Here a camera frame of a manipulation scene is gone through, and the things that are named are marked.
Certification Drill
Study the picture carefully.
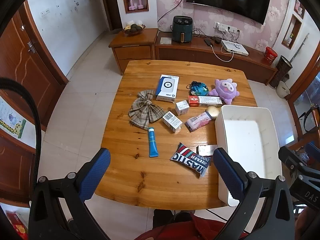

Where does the wooden side cabinet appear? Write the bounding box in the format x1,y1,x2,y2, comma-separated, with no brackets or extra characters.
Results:
108,28,158,75

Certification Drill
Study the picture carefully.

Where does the person's right forearm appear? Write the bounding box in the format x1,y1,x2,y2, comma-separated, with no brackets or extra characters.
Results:
295,206,320,240

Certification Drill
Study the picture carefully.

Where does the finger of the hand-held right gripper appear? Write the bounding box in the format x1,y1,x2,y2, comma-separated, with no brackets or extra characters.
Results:
306,142,320,158
278,146,308,173

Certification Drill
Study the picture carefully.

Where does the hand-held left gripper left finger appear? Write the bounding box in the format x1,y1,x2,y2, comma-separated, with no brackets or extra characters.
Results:
29,147,112,240

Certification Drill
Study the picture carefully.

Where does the thick black cable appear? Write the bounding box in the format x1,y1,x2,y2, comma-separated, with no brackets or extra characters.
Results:
0,77,42,188

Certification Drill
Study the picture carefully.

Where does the dark green air fryer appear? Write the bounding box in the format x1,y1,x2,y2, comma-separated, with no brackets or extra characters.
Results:
172,16,194,43

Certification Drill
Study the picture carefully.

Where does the purple plush toy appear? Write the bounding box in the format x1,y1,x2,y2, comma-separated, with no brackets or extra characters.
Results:
208,79,240,105

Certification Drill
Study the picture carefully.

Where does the red bucket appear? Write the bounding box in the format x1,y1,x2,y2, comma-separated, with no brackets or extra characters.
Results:
262,46,278,64

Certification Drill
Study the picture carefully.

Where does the blue tube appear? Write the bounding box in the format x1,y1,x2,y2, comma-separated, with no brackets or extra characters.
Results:
147,127,160,158

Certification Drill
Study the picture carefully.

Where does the white power strip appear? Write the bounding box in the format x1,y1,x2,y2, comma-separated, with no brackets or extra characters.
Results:
216,22,238,32

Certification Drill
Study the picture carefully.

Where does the person's red clothing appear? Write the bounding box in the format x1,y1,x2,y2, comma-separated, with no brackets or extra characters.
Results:
135,212,250,240

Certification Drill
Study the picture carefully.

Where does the round gold tin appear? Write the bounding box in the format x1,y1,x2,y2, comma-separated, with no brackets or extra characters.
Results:
205,106,221,120

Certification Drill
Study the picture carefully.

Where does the dark tall vase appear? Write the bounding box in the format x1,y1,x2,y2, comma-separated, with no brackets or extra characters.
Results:
269,55,293,88

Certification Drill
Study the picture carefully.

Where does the long red and white box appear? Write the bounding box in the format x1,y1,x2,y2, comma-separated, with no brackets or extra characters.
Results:
188,95,223,108

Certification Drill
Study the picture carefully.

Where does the metal pole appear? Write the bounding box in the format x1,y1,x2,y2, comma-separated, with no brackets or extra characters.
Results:
291,34,310,63

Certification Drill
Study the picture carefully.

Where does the small red and white box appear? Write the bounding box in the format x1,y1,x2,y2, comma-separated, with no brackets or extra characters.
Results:
196,144,217,167

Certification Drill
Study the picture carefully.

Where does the white cable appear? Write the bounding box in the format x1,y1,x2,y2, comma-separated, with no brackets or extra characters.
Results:
211,44,234,62

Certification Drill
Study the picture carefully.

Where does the wooden chair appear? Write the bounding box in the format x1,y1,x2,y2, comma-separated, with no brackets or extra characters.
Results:
287,130,320,155

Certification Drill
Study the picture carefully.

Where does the white plastic bin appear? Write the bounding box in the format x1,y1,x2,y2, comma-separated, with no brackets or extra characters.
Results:
214,104,283,207

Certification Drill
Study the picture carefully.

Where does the pink packet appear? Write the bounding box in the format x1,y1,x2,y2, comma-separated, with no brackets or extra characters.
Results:
184,112,212,132

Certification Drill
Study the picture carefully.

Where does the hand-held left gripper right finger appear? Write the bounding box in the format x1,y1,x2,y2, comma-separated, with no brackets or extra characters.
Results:
212,147,295,240

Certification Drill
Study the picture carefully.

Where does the plaid fabric bow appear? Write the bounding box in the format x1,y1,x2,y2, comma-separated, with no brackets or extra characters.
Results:
128,89,167,130

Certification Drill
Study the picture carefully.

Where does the white set-top box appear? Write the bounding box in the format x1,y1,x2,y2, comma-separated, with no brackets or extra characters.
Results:
221,39,250,56

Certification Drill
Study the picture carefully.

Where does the white barcode box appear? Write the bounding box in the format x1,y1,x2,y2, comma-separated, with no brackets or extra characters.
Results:
162,111,183,133

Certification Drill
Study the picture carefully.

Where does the long wooden TV cabinet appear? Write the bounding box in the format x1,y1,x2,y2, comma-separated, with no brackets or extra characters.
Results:
155,29,278,85

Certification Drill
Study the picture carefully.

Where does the giraffe wall poster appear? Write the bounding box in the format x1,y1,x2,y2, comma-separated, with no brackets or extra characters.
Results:
0,97,27,139

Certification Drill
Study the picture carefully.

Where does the striped snack packet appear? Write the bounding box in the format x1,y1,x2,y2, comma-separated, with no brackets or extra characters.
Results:
170,142,213,178

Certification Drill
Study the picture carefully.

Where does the teal drawstring pouch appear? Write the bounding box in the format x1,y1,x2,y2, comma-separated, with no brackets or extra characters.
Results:
186,81,209,97

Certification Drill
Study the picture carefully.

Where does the wooden door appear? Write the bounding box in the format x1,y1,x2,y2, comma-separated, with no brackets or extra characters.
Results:
0,1,69,132

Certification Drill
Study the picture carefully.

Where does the fruit bowl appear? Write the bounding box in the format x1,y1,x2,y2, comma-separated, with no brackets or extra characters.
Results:
122,21,146,36

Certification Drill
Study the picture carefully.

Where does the white bucket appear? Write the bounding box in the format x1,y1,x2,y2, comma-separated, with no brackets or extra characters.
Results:
276,81,292,99

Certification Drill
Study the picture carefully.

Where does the black shoe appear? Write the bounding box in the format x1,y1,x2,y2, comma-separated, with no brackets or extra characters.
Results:
153,209,175,229
175,212,194,224

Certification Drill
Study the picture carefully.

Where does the blue and white box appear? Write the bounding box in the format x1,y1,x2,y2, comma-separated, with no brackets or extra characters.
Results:
155,74,180,103

